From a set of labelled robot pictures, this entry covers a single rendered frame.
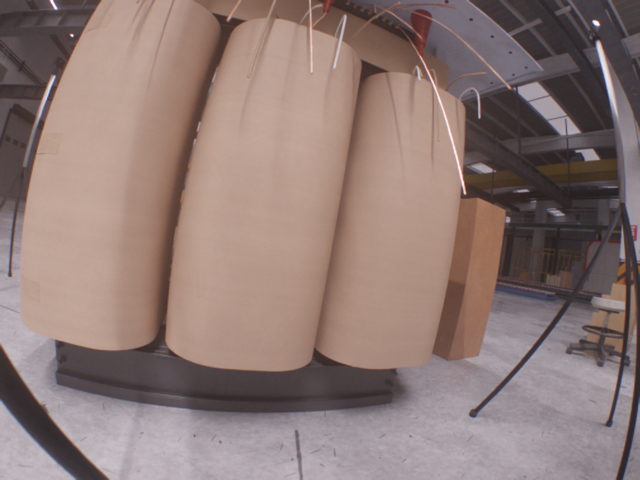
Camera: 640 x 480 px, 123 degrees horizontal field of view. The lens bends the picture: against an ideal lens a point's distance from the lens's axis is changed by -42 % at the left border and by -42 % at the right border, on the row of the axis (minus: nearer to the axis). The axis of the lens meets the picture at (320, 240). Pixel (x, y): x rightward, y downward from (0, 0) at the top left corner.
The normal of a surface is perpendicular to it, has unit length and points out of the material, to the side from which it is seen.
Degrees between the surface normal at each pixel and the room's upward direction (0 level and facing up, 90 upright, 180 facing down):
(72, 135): 90
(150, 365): 90
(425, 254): 90
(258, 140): 90
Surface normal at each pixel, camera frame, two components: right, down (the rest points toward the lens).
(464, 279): -0.91, -0.16
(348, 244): -0.67, -0.12
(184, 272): -0.43, -0.08
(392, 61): 0.36, 0.05
